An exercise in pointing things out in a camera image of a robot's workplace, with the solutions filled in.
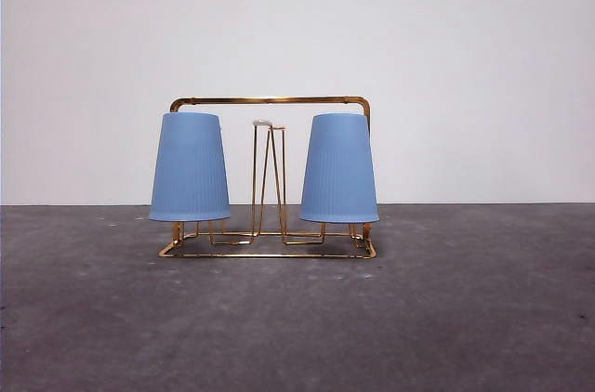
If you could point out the blue ribbed plastic cup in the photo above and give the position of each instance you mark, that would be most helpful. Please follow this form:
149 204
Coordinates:
189 173
339 173

